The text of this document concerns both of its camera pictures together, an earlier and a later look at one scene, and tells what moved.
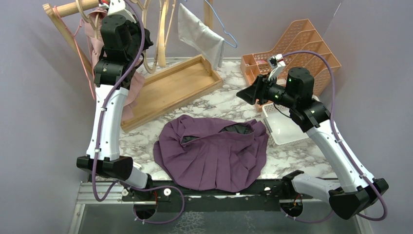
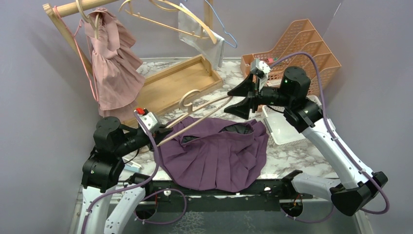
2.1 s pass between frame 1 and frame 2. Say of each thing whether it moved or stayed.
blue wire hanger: stayed
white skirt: stayed
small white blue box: stayed
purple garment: stayed
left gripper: moved
